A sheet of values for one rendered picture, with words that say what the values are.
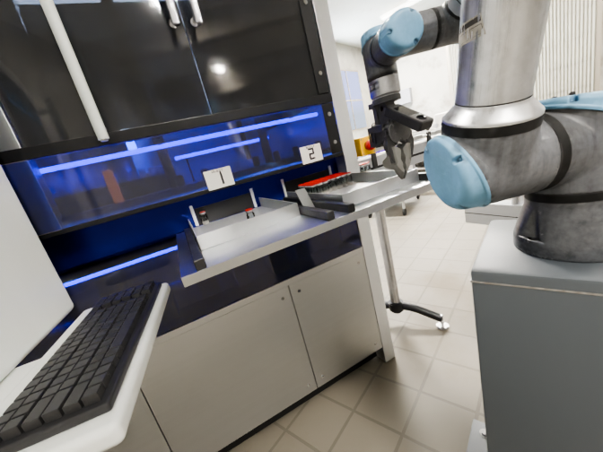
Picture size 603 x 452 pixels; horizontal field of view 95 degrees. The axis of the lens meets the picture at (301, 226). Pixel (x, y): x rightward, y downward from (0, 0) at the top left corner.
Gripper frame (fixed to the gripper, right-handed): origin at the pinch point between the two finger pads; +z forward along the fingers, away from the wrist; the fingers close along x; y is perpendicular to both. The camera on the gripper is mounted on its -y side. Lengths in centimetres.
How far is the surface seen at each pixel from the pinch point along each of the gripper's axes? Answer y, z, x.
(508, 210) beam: 23, 39, -84
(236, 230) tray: 9.5, 1.6, 45.1
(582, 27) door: 231, -103, -710
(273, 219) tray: 9.5, 1.8, 35.5
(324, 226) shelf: -4.5, 4.2, 29.1
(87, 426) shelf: -21, 11, 72
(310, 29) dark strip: 35, -51, -3
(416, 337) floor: 39, 91, -29
